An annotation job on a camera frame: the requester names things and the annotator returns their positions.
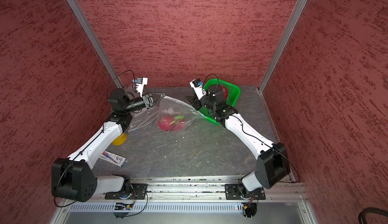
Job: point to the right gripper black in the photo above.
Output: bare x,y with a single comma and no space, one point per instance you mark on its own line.
196,102

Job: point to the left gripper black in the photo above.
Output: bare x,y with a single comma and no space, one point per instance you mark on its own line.
149,102

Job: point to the clear zip-top bag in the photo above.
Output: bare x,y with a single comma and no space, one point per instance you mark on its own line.
173,106
142,117

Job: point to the bag dragon fruit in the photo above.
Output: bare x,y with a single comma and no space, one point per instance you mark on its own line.
171,123

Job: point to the clear zip-top bag front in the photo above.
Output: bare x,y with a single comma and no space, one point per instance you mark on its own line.
142,117

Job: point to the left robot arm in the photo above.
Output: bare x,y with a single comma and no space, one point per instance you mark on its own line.
73,178

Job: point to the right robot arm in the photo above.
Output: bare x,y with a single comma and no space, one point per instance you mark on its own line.
272,163

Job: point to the green plastic basket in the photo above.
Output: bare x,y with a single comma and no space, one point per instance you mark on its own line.
233,95

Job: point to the yellow cup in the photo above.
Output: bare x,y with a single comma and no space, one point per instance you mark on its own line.
120,140

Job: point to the small printed packet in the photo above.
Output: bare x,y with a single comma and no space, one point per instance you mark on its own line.
113,158

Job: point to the left corner aluminium profile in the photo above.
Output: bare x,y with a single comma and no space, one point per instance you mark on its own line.
82,19

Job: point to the corner aluminium profile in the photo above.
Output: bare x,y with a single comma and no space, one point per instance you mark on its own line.
292,21
82,19

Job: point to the right corner aluminium profile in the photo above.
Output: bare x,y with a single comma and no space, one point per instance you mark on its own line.
292,21

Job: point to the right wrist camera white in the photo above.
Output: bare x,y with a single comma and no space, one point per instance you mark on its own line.
197,86

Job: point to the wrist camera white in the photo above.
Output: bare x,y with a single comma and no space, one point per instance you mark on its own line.
138,85
197,86

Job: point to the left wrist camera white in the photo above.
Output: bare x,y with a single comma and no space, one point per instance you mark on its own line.
138,85

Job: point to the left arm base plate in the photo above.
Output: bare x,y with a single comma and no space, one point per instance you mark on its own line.
135,192

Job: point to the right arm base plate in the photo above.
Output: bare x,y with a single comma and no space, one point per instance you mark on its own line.
233,192

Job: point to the aluminium rail frame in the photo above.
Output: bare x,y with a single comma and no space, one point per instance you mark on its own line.
197,195

